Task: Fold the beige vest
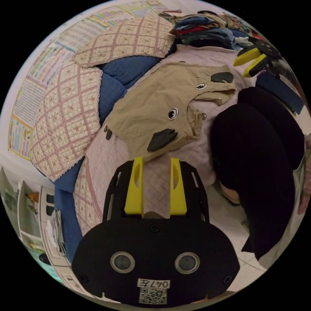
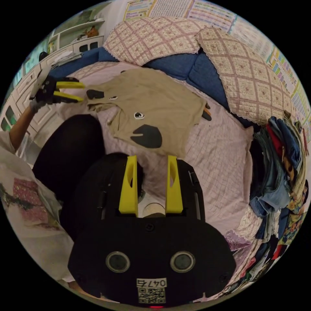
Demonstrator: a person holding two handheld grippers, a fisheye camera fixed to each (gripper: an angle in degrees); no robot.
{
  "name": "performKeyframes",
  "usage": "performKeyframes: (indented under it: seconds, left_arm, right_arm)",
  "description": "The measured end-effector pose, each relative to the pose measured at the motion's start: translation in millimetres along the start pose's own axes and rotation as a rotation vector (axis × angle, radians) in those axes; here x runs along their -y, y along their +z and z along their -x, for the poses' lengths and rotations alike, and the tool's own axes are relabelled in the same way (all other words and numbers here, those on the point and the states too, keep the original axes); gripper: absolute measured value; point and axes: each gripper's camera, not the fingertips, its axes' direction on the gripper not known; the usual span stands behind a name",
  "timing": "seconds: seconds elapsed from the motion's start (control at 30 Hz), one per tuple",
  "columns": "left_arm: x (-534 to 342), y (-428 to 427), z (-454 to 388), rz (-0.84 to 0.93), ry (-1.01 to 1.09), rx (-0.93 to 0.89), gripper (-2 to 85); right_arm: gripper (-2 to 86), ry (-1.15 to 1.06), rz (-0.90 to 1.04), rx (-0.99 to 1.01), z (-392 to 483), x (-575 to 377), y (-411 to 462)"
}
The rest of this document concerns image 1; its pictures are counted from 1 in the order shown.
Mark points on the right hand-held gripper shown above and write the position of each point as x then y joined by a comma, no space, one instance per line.
271,53

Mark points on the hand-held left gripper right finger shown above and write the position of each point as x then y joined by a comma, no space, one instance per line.
179,199

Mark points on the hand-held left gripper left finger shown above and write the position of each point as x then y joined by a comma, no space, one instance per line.
134,194

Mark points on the beige vest with animal face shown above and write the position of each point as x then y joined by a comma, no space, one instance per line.
150,97

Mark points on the bed with pink quilt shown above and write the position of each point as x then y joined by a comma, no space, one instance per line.
116,150

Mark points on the pile of clothes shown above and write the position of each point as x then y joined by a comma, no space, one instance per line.
204,26

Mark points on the person's body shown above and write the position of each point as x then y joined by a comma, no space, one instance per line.
257,150

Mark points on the white cupboard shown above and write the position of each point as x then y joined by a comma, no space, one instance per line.
52,243

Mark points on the checked quilted pillow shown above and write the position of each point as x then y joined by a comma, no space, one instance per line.
136,41
65,116

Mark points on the white open shelf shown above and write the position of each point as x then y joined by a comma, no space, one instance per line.
26,209

